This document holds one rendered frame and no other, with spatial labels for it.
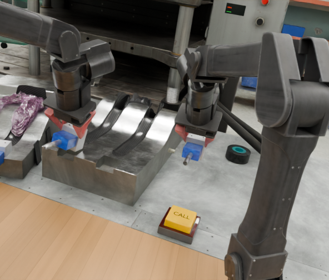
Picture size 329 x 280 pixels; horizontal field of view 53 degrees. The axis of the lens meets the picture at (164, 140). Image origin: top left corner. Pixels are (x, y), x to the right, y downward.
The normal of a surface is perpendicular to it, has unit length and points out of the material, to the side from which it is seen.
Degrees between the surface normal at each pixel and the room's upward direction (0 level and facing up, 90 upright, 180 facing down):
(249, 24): 90
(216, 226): 0
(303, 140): 86
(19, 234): 0
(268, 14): 90
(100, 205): 0
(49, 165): 90
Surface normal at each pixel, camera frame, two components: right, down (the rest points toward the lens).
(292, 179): 0.33, 0.37
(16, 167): -0.02, 0.42
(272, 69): -0.94, 0.01
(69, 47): 0.64, 0.41
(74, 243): 0.14, -0.90
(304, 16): -0.27, 0.37
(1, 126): 0.12, -0.60
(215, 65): -0.83, 0.11
